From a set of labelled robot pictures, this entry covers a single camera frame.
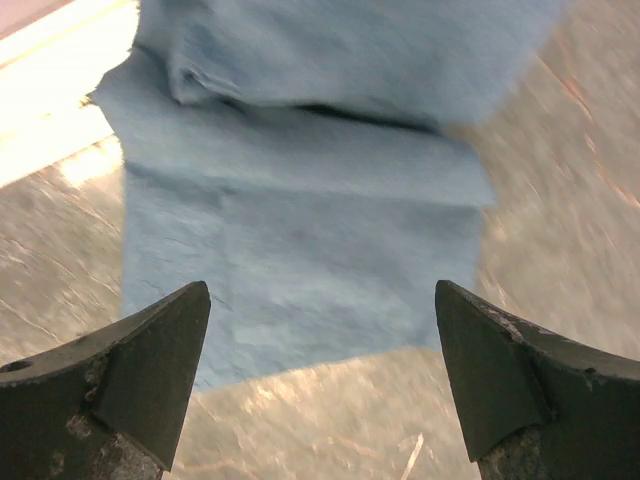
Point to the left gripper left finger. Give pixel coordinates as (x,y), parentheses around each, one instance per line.
(110,404)

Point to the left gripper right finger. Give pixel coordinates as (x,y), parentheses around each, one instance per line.
(533,404)

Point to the blue cloth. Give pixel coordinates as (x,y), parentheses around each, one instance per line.
(293,155)

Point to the aluminium frame rail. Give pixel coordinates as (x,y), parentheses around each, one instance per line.
(53,55)

